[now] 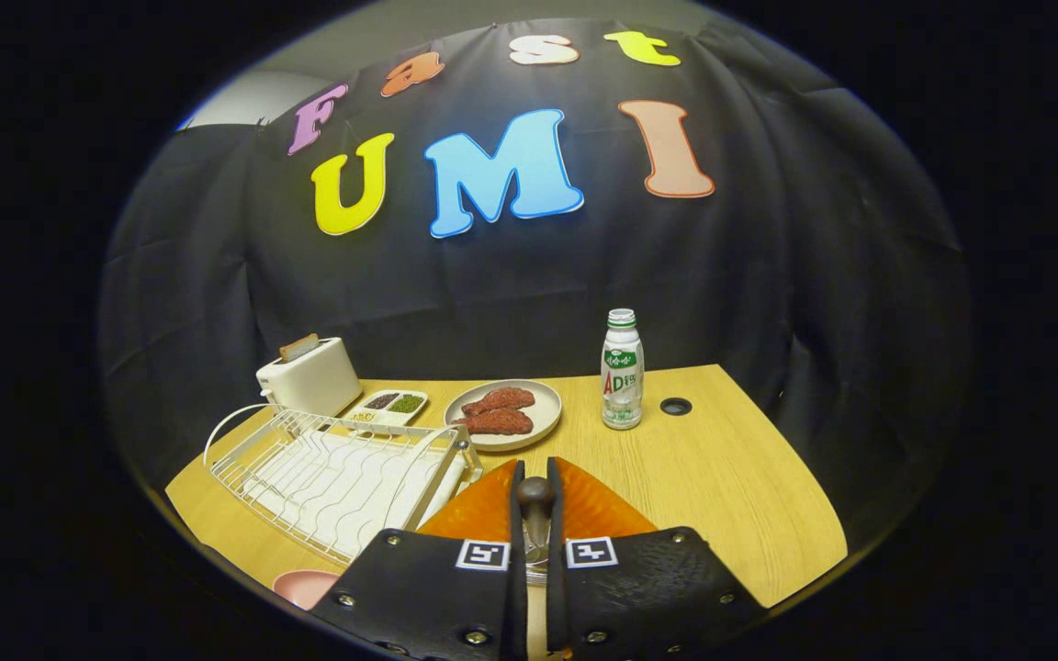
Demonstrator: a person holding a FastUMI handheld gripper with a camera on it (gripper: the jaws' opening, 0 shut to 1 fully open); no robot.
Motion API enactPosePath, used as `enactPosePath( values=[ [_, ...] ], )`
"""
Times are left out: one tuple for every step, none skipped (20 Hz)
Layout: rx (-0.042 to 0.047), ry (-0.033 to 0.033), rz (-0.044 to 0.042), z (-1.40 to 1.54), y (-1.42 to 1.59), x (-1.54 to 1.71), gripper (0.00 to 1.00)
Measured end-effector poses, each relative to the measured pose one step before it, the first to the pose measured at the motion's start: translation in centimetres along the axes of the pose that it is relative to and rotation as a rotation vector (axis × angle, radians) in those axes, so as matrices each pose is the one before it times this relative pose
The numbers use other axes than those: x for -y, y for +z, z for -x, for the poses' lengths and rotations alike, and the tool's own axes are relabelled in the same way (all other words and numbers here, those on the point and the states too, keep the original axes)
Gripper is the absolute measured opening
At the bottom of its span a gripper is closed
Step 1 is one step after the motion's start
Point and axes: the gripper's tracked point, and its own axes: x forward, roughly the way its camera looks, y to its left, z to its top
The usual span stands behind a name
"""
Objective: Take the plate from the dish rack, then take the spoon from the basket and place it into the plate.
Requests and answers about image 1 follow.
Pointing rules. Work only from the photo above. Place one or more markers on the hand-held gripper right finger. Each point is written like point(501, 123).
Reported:
point(639, 597)

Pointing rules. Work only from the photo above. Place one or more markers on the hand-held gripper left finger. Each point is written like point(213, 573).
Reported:
point(428, 597)

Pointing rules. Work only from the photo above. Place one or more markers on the pink plate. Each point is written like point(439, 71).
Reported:
point(304, 588)

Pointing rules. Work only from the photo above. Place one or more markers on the beige plate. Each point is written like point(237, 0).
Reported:
point(545, 413)

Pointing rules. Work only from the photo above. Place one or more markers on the white divided bean tray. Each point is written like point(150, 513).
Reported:
point(391, 413)

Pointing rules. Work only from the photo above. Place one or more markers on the red meat piece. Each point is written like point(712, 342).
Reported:
point(501, 400)
point(497, 422)

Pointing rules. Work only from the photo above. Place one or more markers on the white green-label drink bottle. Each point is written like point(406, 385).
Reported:
point(623, 381)

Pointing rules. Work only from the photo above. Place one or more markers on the white toaster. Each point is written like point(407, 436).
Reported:
point(313, 381)

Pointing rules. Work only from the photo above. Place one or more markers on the brown toast slice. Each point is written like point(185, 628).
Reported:
point(298, 347)

